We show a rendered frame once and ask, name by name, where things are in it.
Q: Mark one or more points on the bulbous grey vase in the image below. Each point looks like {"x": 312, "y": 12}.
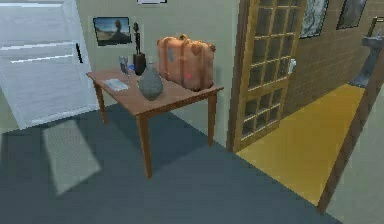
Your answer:
{"x": 150, "y": 84}

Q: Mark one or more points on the brown wooden table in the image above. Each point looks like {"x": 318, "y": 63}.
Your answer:
{"x": 173, "y": 95}

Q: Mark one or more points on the orange leather suitcase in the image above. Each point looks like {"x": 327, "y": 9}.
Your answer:
{"x": 185, "y": 63}

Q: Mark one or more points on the small blue object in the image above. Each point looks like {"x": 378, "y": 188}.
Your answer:
{"x": 131, "y": 67}

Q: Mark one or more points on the pale paper sheet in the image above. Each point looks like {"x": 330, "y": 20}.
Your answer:
{"x": 116, "y": 84}

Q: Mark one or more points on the clear glass cup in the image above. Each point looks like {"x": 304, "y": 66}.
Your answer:
{"x": 124, "y": 65}

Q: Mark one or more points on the wooden glass-paned door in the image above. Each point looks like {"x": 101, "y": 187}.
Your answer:
{"x": 266, "y": 70}

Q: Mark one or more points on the framed landscape picture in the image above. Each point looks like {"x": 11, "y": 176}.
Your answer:
{"x": 112, "y": 30}

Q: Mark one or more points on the white framed picture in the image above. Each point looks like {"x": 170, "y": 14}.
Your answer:
{"x": 151, "y": 1}

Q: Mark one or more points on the framed grey picture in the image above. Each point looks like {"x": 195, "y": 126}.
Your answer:
{"x": 313, "y": 16}

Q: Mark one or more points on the white room door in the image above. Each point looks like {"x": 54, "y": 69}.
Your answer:
{"x": 40, "y": 73}

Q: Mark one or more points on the framed dark picture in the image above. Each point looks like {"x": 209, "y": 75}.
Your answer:
{"x": 351, "y": 12}

